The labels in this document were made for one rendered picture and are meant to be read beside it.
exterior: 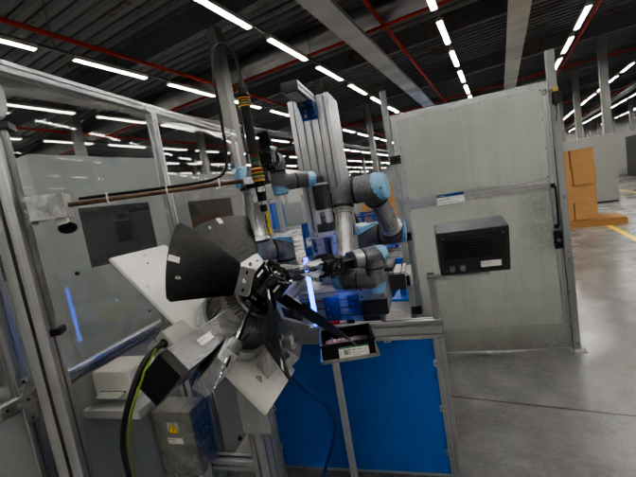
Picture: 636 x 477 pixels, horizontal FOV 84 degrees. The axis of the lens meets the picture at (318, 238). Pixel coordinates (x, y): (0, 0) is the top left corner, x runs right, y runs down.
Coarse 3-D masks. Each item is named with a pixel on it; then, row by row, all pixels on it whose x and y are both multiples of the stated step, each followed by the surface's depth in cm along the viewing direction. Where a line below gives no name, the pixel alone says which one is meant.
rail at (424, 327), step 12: (336, 324) 162; (348, 324) 159; (360, 324) 157; (372, 324) 155; (384, 324) 154; (396, 324) 152; (408, 324) 151; (420, 324) 149; (432, 324) 149; (312, 336) 163; (384, 336) 155; (396, 336) 153; (408, 336) 152; (420, 336) 150; (432, 336) 149
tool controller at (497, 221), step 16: (448, 224) 143; (464, 224) 139; (480, 224) 136; (496, 224) 133; (448, 240) 137; (464, 240) 135; (480, 240) 134; (496, 240) 133; (448, 256) 139; (464, 256) 138; (480, 256) 137; (496, 256) 136; (448, 272) 142; (464, 272) 141; (480, 272) 140
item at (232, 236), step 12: (240, 216) 138; (192, 228) 127; (204, 228) 128; (216, 228) 129; (228, 228) 130; (240, 228) 131; (216, 240) 125; (228, 240) 126; (240, 240) 126; (252, 240) 127; (228, 252) 123; (240, 252) 123; (252, 252) 123
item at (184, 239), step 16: (176, 240) 96; (192, 240) 99; (208, 240) 103; (192, 256) 97; (208, 256) 101; (224, 256) 105; (176, 272) 93; (192, 272) 96; (208, 272) 100; (224, 272) 104; (176, 288) 92; (192, 288) 96; (208, 288) 100; (224, 288) 104
